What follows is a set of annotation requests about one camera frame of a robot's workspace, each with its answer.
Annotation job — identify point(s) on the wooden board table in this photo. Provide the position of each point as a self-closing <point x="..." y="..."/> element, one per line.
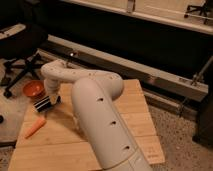
<point x="58" y="146"/>

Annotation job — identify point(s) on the black chair base background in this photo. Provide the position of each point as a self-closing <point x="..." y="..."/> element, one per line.
<point x="203" y="10"/>

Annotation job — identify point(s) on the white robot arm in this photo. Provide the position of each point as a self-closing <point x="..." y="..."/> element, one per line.
<point x="93" y="93"/>

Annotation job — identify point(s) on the blue black striped eraser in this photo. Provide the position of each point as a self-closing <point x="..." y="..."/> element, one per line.
<point x="45" y="103"/>

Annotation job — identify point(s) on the metal floor rail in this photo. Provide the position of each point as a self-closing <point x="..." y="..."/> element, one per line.
<point x="152" y="76"/>

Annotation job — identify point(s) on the orange carrot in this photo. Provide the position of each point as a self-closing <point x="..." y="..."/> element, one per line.
<point x="40" y="122"/>

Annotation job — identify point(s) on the red bowl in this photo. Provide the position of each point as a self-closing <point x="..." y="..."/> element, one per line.
<point x="33" y="88"/>

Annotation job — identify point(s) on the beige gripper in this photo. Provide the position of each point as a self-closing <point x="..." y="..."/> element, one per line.
<point x="52" y="88"/>

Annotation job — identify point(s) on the black office chair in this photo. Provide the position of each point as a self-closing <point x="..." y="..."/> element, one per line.
<point x="19" y="40"/>

